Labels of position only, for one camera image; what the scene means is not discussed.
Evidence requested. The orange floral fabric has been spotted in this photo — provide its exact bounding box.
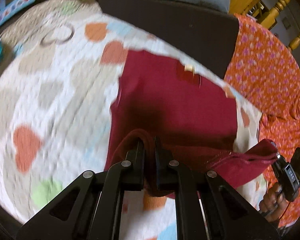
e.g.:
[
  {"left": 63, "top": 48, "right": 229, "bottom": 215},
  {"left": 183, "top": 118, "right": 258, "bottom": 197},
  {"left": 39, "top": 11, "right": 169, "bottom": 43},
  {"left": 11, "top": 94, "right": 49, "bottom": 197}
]
[{"left": 223, "top": 13, "right": 300, "bottom": 228}]

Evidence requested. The light blue shapes box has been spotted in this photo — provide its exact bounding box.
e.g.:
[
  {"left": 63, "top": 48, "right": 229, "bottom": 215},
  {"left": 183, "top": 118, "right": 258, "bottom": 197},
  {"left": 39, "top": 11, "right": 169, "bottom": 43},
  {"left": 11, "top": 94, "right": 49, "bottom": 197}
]
[{"left": 0, "top": 0, "right": 36, "bottom": 26}]

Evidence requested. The dark red long-sleeve shirt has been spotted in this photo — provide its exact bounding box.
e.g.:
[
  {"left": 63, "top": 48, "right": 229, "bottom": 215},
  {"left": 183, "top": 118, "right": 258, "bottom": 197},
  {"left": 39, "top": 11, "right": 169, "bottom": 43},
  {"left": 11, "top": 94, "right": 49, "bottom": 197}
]
[{"left": 105, "top": 50, "right": 269, "bottom": 188}]

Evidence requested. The heart-patterned quilted bedspread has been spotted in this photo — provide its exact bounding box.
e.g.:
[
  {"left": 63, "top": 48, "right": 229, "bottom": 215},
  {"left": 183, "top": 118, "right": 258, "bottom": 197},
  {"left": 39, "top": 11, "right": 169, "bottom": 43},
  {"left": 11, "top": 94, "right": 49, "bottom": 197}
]
[{"left": 0, "top": 0, "right": 262, "bottom": 239}]

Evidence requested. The black cushion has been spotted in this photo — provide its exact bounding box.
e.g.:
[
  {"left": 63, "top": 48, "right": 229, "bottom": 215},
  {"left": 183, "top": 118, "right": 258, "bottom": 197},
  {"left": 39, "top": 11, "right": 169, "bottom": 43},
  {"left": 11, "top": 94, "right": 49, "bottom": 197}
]
[{"left": 96, "top": 0, "right": 239, "bottom": 79}]

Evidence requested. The right hand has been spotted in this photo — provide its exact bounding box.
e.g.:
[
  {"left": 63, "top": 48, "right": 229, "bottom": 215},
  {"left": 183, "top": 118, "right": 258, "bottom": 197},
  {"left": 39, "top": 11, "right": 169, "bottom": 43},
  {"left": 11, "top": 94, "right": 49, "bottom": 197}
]
[{"left": 259, "top": 183, "right": 289, "bottom": 223}]

